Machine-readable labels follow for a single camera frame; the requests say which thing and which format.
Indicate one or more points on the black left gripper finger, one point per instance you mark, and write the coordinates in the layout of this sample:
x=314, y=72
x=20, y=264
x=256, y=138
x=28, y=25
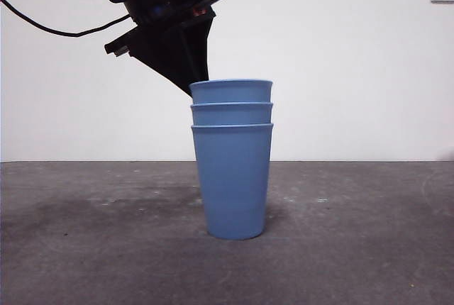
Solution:
x=200, y=49
x=166, y=56

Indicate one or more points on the blue ribbed plastic cup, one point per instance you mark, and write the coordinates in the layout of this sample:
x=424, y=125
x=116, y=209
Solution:
x=232, y=181
x=232, y=93
x=232, y=114

